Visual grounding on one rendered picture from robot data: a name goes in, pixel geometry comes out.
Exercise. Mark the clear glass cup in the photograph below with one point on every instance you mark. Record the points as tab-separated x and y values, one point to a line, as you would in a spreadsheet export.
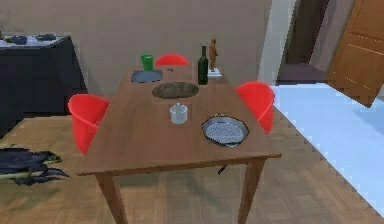
179	114

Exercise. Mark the brown round plate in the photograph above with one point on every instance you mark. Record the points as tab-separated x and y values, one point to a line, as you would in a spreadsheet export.
175	90

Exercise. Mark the black frying pan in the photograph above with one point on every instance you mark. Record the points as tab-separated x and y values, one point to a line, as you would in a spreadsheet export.
225	132

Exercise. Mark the dark green bottle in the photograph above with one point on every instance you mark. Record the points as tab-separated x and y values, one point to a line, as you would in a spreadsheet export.
203	68

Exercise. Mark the red chair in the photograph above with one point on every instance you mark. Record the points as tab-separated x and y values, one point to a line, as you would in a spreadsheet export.
171	60
86	116
258	100

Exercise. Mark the brown wooden dining table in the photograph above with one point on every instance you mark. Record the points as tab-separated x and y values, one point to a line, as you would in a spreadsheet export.
140	133

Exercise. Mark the brown figurine on white base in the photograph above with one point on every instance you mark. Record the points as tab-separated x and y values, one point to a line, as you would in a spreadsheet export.
213	56

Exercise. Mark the green cup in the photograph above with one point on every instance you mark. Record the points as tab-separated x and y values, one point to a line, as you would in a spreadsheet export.
147	62

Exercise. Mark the black cabinet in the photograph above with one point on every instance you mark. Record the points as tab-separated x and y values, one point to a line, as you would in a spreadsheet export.
36	83

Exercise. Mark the dark dish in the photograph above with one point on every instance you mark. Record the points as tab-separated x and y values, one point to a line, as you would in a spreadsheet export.
46	37
19	40

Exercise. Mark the brown wooden room door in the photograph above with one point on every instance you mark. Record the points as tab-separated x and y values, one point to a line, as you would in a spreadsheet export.
360	50

